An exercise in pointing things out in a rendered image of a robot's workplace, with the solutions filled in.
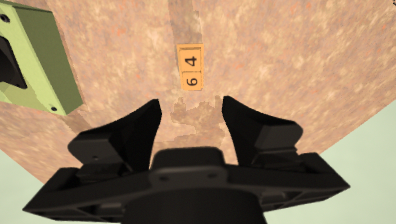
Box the orange cube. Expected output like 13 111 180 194
182 71 201 90
180 48 201 72

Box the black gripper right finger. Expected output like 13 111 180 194
222 96 303 168

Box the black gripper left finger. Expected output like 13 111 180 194
67 99 162 179

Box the orange shallow tray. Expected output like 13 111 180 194
177 43 204 89

